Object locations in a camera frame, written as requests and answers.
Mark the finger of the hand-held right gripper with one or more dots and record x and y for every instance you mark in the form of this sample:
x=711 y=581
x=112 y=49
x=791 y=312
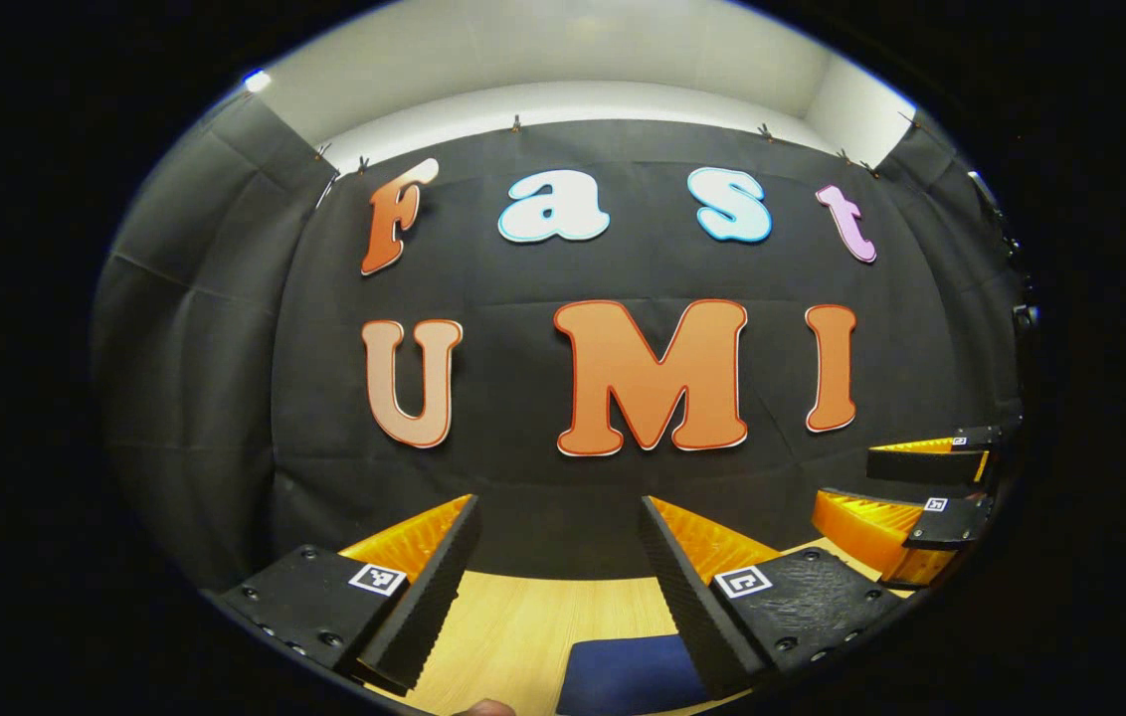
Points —
x=946 y=522
x=921 y=467

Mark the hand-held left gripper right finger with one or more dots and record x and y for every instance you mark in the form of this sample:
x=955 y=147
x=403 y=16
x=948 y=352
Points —
x=692 y=607

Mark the blue denim jeans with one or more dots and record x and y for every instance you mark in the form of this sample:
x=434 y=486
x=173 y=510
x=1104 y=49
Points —
x=628 y=676

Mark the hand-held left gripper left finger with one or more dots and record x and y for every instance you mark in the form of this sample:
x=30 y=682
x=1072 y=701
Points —
x=429 y=597

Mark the black metal stand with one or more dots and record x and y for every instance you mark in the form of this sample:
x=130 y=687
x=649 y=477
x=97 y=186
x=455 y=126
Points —
x=996 y=214

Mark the black backdrop cloth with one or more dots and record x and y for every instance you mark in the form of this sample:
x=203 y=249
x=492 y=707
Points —
x=523 y=268

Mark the ceiling light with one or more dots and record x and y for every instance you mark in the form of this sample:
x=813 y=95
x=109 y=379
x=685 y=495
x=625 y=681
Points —
x=257 y=81

